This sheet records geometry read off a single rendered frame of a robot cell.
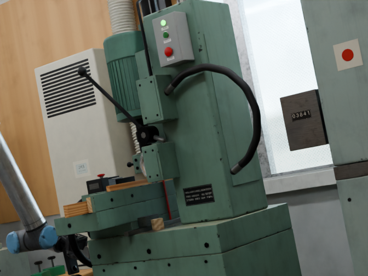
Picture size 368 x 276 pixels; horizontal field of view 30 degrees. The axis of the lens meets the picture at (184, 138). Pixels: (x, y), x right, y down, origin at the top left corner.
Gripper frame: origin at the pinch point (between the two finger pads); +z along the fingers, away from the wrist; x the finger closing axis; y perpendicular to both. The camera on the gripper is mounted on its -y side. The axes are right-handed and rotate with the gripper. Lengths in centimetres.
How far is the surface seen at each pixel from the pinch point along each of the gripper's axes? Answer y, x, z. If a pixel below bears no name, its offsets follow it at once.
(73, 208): 36, -44, 31
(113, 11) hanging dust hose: 101, 109, -104
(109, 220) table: 31, -32, 36
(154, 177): 47, -23, 46
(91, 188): 34.2, -14.8, 9.8
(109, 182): 36.3, -9.2, 13.4
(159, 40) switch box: 91, -20, 40
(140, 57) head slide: 84, -10, 24
